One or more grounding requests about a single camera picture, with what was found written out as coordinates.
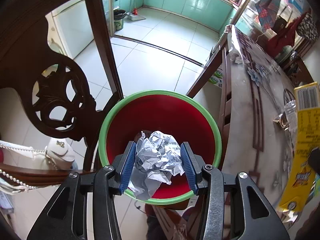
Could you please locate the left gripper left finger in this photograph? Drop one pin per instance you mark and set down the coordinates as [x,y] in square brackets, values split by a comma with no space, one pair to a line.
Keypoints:
[64,216]

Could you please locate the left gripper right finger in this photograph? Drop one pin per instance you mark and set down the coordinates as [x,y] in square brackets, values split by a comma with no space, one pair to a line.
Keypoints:
[252,216]

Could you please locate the white printed paper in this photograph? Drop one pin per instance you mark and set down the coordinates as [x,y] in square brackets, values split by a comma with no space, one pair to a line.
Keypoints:
[157,160]

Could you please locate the yellow snack box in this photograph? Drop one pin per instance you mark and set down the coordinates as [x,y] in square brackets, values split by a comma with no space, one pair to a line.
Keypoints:
[302,175]

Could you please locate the clear plastic water bottle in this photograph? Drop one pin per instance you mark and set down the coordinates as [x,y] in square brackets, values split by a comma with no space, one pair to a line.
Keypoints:
[291,115]

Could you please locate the small black kitchen bin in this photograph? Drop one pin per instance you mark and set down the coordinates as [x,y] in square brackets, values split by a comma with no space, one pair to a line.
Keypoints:
[119,15]

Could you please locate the teal kitchen cabinets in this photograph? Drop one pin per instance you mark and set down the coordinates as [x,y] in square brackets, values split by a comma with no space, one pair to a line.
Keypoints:
[214,14]

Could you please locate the white cap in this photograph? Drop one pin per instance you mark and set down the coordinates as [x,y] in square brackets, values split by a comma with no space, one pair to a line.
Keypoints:
[60,153]

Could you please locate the white pearl handbag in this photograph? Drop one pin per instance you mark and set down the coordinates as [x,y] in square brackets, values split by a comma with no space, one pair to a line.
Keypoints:
[38,159]

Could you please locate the brown gold cigarette box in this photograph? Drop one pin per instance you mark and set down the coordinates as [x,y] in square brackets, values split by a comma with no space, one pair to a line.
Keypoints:
[282,121]

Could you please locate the red bin with green rim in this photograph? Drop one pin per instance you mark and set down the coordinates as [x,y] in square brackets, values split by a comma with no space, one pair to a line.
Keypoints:
[165,111]

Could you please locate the dark carved wooden chair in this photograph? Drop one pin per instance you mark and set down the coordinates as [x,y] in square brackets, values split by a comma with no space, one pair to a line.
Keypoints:
[52,88]

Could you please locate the floral patterned tablecloth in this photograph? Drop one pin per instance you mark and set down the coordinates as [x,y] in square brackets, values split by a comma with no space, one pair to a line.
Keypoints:
[256,145]

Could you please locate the red hanging garment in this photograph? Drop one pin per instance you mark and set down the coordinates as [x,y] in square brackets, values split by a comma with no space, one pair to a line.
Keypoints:
[286,37]

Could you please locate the white refrigerator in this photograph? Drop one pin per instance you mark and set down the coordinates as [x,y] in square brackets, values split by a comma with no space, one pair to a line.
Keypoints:
[69,28]

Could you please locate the black white patterned bag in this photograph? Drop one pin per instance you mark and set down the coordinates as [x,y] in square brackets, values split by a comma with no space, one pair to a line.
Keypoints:
[307,28]

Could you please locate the plaid hanging cloth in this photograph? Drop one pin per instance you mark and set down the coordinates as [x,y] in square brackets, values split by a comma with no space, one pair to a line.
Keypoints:
[267,13]

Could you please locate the red broom with dustpan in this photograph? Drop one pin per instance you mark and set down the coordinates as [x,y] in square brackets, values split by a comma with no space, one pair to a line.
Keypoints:
[133,15]

